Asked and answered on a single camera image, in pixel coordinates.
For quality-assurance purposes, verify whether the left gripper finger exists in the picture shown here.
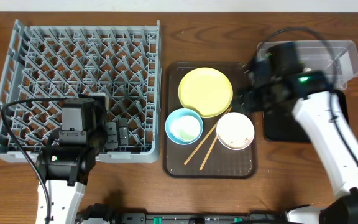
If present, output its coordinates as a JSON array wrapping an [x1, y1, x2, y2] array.
[[118, 118, 129, 146], [105, 122, 119, 149]]

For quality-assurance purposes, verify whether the white bowl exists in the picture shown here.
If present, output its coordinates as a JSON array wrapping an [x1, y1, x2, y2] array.
[[216, 112, 255, 151]]

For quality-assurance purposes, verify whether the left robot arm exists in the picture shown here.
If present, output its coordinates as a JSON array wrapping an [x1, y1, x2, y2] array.
[[36, 93, 128, 223]]

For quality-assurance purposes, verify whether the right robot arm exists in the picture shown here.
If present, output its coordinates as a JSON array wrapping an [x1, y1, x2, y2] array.
[[234, 58, 358, 223]]

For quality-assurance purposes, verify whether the black waste tray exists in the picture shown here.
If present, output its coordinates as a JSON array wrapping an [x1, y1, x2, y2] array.
[[264, 90, 351, 149]]

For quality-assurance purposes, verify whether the grey dishwasher rack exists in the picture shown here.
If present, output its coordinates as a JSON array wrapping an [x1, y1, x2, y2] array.
[[0, 21, 162, 163]]

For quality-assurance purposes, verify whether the yellow plate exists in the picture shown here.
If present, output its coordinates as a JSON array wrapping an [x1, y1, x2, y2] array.
[[178, 67, 233, 118]]

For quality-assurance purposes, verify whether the clear plastic bin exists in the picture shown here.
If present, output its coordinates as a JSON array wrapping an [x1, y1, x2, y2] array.
[[256, 39, 358, 91]]

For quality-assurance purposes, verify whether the light blue bowl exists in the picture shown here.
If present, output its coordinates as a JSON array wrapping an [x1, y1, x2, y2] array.
[[165, 108, 203, 145]]

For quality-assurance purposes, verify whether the left wooden chopstick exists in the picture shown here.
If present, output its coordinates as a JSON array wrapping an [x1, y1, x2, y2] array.
[[184, 106, 232, 165]]

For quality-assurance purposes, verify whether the wooden chopstick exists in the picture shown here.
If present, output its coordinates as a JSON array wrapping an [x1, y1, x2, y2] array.
[[199, 135, 218, 171], [184, 106, 232, 165]]

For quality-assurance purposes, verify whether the right wooden chopstick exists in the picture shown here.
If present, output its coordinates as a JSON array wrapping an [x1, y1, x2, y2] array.
[[199, 135, 218, 171]]

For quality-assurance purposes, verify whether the brown plastic tray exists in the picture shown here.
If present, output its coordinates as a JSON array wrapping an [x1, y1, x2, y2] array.
[[162, 62, 257, 179]]

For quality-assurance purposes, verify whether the left black cable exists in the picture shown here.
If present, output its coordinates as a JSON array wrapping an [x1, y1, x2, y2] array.
[[0, 96, 83, 224]]

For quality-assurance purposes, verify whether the black cable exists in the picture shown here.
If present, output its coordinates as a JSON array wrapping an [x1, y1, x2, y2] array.
[[256, 27, 358, 190], [0, 96, 83, 224]]

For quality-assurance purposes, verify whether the right black cable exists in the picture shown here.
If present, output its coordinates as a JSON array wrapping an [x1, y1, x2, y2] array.
[[256, 27, 358, 190]]

